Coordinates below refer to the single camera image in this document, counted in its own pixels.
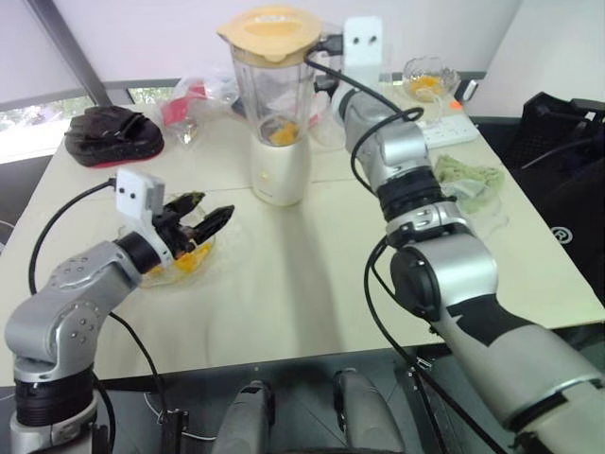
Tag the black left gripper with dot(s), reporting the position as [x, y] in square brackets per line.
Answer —
[177, 234]

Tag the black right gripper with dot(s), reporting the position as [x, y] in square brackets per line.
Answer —
[327, 84]

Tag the clear plastic blender jar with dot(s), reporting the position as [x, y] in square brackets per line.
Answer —
[274, 94]

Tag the orange segments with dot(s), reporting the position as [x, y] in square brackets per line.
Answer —
[283, 134]

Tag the cream blender lid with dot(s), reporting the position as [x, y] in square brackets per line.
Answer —
[269, 28]

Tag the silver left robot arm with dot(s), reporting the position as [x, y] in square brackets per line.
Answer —
[66, 302]

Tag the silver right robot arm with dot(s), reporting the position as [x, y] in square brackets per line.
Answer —
[449, 265]

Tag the cream blender base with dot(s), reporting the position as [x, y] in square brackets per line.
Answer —
[279, 175]

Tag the orange segment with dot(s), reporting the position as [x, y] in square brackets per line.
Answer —
[194, 260]

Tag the clear plastic cup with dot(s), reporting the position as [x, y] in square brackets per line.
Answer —
[328, 134]

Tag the glass bowl with orange fruit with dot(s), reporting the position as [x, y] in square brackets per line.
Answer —
[208, 265]

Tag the glass bowl with orange pieces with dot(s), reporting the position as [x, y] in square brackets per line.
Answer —
[427, 78]

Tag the clear plastic bag red contents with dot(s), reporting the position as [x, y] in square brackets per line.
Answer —
[194, 104]

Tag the small orange tag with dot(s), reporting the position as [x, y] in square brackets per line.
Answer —
[455, 105]

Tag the white power strip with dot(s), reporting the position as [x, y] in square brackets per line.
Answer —
[454, 131]

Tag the small black device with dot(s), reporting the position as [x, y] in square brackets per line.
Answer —
[471, 91]

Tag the green cloth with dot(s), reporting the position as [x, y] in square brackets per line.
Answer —
[477, 175]

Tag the clear measuring jug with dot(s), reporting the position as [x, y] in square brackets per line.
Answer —
[482, 201]

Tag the black bag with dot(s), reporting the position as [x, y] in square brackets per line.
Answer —
[558, 189]

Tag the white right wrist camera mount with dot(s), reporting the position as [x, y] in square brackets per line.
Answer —
[363, 52]

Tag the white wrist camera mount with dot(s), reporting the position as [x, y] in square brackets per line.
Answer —
[137, 191]
[363, 52]

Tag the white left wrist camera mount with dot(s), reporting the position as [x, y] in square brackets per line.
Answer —
[137, 191]

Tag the black stand post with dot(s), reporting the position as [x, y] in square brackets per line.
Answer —
[175, 430]

